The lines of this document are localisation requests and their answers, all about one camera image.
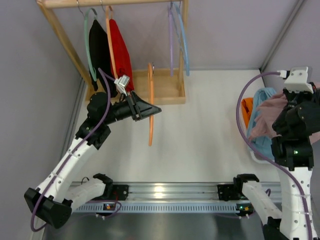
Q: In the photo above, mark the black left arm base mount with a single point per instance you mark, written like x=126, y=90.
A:
x=113, y=192

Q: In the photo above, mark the aluminium mounting rail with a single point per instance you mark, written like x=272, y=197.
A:
x=172, y=191

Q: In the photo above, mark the grey slotted cable duct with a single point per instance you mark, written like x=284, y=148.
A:
x=159, y=207

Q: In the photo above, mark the dusty pink trousers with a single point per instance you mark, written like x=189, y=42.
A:
x=270, y=110

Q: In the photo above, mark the mint green hanger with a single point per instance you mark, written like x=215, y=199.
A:
x=85, y=15

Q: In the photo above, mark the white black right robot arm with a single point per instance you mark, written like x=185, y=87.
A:
x=294, y=161

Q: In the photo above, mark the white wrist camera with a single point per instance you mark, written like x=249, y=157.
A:
x=297, y=79
x=121, y=84

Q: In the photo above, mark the light blue garment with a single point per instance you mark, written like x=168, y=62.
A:
x=260, y=96

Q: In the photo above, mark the white laundry basket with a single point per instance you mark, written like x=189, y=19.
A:
x=267, y=152

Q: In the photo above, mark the light orange hanger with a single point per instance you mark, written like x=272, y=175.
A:
x=108, y=15

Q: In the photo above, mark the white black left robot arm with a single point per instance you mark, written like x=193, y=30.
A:
x=53, y=200

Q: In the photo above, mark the orange garment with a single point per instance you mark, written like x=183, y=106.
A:
x=247, y=108

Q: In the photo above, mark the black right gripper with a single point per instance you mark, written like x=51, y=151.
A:
x=290, y=97

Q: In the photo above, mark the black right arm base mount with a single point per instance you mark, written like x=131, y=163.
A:
x=229, y=192

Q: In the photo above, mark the light blue plastic hanger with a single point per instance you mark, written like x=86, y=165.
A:
x=182, y=38

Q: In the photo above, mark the purple plastic hanger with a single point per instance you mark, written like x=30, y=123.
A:
x=170, y=32

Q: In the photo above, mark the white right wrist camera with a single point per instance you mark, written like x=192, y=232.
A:
x=297, y=79

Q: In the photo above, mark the black garment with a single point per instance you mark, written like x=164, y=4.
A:
x=100, y=52

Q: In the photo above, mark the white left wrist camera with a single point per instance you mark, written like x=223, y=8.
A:
x=121, y=84

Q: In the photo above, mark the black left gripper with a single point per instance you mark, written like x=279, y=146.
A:
x=135, y=106

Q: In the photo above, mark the red garment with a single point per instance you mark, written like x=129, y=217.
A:
x=121, y=55

